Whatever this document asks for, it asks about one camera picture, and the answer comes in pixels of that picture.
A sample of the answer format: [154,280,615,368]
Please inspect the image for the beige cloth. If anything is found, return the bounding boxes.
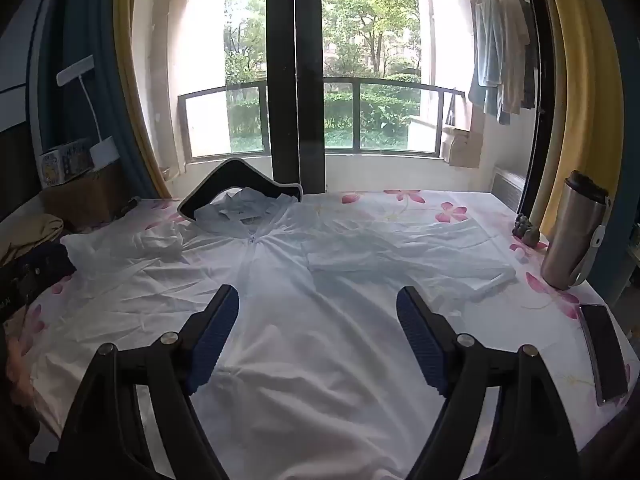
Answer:
[0,213,65,266]

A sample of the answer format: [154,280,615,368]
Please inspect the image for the steel travel tumbler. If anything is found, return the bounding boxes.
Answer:
[540,170,613,291]

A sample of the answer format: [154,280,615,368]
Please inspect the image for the white power strip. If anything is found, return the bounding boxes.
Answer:
[56,55,96,87]

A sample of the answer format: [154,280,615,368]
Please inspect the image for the white washing machine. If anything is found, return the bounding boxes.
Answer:
[491,166,528,211]

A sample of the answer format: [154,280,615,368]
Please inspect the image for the light blue hanging garment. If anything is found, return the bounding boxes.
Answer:
[468,0,506,126]

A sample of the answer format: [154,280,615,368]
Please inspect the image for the black sliding door frame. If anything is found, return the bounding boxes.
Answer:
[266,0,326,193]
[520,0,556,216]

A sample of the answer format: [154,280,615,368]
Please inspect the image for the white adapter box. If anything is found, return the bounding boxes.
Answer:
[89,136,121,167]

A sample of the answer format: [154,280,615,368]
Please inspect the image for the floral white bedsheet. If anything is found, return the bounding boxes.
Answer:
[0,189,636,480]

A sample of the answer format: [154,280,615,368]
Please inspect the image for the beige hanging garment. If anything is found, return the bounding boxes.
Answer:
[497,0,531,116]

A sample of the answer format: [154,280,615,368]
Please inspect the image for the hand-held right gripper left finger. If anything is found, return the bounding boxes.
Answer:
[60,284,241,480]

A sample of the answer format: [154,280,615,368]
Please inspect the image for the black smartphone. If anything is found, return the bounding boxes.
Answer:
[579,303,630,407]

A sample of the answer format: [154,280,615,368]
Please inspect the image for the black chair back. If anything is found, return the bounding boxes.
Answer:
[177,157,306,223]

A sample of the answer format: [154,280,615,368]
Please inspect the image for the brown cardboard box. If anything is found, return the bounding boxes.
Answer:
[40,162,138,231]

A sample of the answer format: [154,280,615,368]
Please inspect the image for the small dark figurine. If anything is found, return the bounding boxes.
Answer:
[512,213,549,251]

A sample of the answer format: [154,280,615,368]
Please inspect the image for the balcony cardboard boxes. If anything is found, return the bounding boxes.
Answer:
[440,125,483,168]

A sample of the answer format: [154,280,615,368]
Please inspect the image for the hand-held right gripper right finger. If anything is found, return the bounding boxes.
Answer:
[396,286,581,480]

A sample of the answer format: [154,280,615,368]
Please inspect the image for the white hooded zip jacket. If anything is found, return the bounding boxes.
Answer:
[60,186,517,480]

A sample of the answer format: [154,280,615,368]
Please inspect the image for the yellow curtain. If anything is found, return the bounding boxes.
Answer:
[112,0,173,200]
[530,0,623,241]

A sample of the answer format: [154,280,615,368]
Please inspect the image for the dark balcony railing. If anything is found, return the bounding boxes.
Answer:
[177,76,468,161]

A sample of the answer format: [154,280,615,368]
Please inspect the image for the printed cartoon box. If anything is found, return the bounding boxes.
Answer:
[39,139,93,188]

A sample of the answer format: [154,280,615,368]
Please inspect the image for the dark hanging garment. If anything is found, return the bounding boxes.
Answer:
[517,0,540,111]

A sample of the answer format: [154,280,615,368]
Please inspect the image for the white power cable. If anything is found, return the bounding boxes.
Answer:
[80,77,108,143]

